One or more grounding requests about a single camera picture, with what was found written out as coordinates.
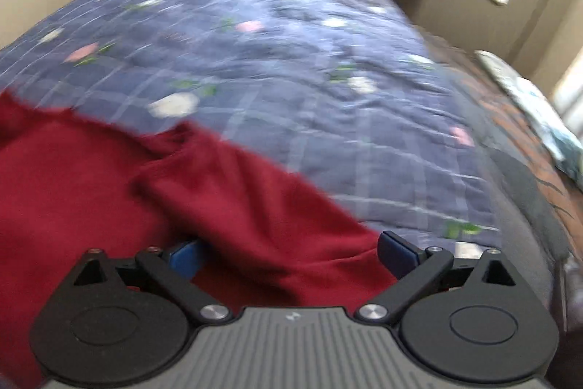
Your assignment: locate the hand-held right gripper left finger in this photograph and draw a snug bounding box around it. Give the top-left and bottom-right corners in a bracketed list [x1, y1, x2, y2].
[73, 240, 232, 323]

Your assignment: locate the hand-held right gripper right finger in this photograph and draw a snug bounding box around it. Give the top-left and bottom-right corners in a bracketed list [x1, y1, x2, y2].
[355, 231, 524, 323]

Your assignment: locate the red long-sleeved shirt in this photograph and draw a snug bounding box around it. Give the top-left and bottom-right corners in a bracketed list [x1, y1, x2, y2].
[0, 90, 397, 389]

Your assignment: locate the grey brown quilted mattress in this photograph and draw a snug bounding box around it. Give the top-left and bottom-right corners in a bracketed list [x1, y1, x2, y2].
[410, 29, 583, 271]

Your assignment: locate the dark brown furniture piece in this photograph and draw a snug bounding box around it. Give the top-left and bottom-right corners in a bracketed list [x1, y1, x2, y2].
[549, 252, 583, 389]

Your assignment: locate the white floral pillow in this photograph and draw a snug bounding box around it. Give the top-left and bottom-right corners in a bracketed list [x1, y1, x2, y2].
[476, 49, 583, 180]

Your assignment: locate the blue floral checked quilt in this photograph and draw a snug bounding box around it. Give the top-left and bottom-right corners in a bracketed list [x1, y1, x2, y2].
[0, 0, 502, 253]

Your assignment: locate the beige padded headboard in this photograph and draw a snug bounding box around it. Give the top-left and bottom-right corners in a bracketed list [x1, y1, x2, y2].
[551, 47, 583, 123]

